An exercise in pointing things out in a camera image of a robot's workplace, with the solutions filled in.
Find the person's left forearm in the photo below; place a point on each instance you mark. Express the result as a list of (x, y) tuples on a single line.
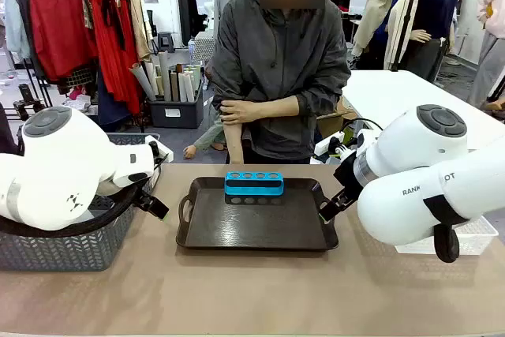
[(276, 106)]

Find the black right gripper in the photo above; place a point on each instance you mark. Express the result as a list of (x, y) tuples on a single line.
[(349, 177)]

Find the mannequin in beige trench coat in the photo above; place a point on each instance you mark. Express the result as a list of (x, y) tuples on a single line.
[(378, 9)]

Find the white background table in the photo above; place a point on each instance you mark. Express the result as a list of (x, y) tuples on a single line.
[(394, 92)]

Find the mannequin in pink top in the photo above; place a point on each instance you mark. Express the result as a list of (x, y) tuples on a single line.
[(491, 37)]

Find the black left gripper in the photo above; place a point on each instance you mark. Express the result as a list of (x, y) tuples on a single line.
[(144, 199)]

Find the person's left hand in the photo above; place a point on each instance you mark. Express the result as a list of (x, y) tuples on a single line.
[(236, 111)]

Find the mannequin in navy shirt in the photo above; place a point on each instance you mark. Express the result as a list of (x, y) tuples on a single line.
[(436, 5)]

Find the gray woven plastic basket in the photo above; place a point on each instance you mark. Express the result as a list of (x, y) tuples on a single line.
[(59, 252), (130, 138)]

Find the patterned white cloth box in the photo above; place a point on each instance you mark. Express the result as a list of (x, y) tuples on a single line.
[(203, 47)]

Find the small black stool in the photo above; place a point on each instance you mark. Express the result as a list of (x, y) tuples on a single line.
[(165, 42)]

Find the blue test tube rack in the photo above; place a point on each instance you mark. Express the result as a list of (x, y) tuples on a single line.
[(252, 187)]

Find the dark brown serving tray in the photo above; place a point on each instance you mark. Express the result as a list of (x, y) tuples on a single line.
[(256, 226)]

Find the white paper roll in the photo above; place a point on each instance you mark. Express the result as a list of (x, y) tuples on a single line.
[(182, 87), (189, 90)]

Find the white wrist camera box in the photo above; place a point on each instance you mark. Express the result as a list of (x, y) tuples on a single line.
[(161, 147), (325, 145)]

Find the floor mannequin with green sleeve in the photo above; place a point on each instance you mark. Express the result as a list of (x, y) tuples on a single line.
[(209, 135)]

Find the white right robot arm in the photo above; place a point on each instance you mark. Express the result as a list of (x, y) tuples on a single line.
[(414, 203)]

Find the brown cardboard box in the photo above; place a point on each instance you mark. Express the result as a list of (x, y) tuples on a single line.
[(331, 120)]

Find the brown paper roll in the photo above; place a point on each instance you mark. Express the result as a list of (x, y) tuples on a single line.
[(174, 86)]

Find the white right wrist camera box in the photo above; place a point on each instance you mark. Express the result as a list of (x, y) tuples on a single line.
[(325, 145)]

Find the gray leaning paper roll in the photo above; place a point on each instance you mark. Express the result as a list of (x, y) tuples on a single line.
[(143, 81)]

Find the person in gray jacket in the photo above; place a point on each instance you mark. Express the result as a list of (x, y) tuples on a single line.
[(276, 57)]

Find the long red dress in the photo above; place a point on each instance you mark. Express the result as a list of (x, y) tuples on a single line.
[(114, 57)]

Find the white perforated plastic basket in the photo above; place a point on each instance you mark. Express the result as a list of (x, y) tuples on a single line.
[(477, 238)]

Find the red blouse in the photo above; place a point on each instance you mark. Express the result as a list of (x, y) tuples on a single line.
[(59, 29)]

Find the tall gray paper roll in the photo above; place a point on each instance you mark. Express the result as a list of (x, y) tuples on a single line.
[(165, 76)]

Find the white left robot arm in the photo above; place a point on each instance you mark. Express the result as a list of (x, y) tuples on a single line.
[(59, 163)]

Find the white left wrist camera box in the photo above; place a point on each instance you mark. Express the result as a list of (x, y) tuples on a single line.
[(161, 147)]

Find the pale gray hanging garment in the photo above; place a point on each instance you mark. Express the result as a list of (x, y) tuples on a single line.
[(13, 25)]

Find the beige hanging garment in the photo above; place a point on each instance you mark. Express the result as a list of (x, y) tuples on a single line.
[(138, 29)]

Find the person's right forearm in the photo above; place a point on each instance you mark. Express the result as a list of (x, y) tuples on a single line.
[(233, 143)]

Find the dark gray storage bin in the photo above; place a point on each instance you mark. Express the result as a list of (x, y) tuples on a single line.
[(177, 114)]

